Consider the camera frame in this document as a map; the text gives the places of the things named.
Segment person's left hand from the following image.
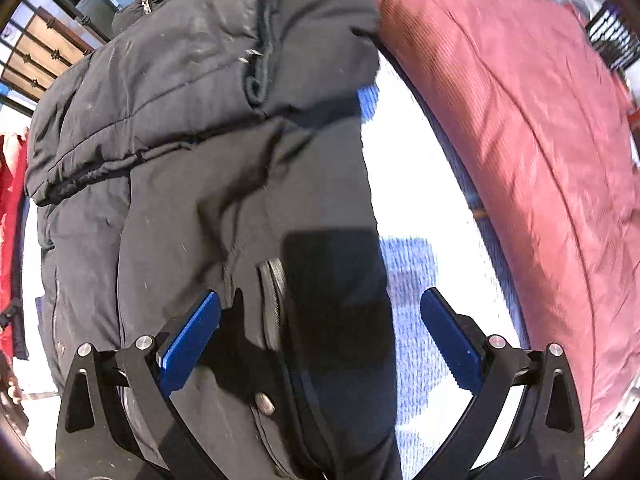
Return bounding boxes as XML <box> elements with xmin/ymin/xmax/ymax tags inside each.
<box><xmin>0</xmin><ymin>350</ymin><xmax>25</xmax><ymax>407</ymax></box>

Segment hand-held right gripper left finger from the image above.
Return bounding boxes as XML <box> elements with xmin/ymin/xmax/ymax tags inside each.
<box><xmin>55</xmin><ymin>290</ymin><xmax>222</xmax><ymax>480</ymax></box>

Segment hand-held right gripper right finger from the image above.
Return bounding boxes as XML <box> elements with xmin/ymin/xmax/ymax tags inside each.
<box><xmin>420</xmin><ymin>288</ymin><xmax>586</xmax><ymax>480</ymax></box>

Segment maroon quilted jacket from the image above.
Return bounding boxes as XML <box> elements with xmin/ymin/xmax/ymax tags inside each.
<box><xmin>372</xmin><ymin>0</ymin><xmax>640</xmax><ymax>438</ymax></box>

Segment blue plaid bedsheet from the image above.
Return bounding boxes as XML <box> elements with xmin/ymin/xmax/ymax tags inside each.
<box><xmin>17</xmin><ymin>45</ymin><xmax>536</xmax><ymax>480</ymax></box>

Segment black plastic crate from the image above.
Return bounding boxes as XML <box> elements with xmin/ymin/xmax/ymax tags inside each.
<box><xmin>587</xmin><ymin>0</ymin><xmax>640</xmax><ymax>73</ymax></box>

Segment black padded jacket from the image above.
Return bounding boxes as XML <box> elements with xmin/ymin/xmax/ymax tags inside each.
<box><xmin>25</xmin><ymin>0</ymin><xmax>403</xmax><ymax>480</ymax></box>

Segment red padded jacket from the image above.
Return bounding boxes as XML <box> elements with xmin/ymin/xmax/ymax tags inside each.
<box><xmin>0</xmin><ymin>127</ymin><xmax>32</xmax><ymax>361</ymax></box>

